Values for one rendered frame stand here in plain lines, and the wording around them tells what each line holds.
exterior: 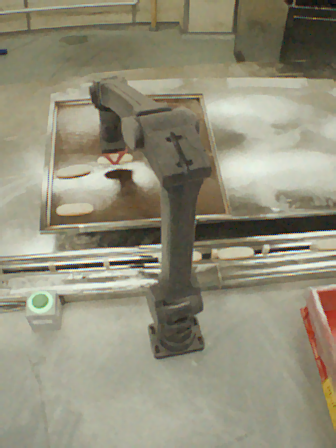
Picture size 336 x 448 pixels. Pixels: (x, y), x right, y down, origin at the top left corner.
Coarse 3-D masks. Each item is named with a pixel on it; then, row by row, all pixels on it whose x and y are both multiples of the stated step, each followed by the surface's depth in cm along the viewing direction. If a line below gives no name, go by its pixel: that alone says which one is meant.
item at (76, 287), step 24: (216, 264) 105; (240, 264) 105; (264, 264) 105; (288, 264) 106; (312, 264) 106; (0, 288) 98; (24, 288) 98; (48, 288) 98; (72, 288) 99; (96, 288) 99; (120, 288) 99; (144, 288) 100; (216, 288) 104
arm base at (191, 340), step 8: (192, 320) 90; (152, 328) 96; (160, 328) 92; (192, 328) 92; (200, 328) 96; (152, 336) 94; (160, 336) 91; (168, 336) 88; (176, 336) 87; (184, 336) 88; (192, 336) 91; (200, 336) 94; (152, 344) 92; (160, 344) 92; (168, 344) 90; (176, 344) 89; (184, 344) 89; (192, 344) 93; (200, 344) 94; (160, 352) 91; (168, 352) 91; (176, 352) 91; (184, 352) 92; (192, 352) 93
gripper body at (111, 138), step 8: (104, 128) 102; (112, 128) 102; (120, 128) 104; (104, 136) 105; (112, 136) 105; (120, 136) 106; (104, 144) 106; (112, 144) 106; (120, 144) 106; (104, 152) 106
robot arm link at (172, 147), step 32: (160, 128) 61; (192, 128) 61; (160, 160) 58; (192, 160) 59; (192, 192) 62; (192, 224) 67; (192, 256) 74; (160, 288) 82; (192, 288) 81; (160, 320) 83
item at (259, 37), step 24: (240, 0) 303; (264, 0) 254; (288, 0) 225; (312, 0) 229; (240, 24) 312; (264, 24) 260; (288, 24) 226; (312, 24) 227; (240, 48) 319; (264, 48) 265; (288, 48) 238; (312, 48) 239
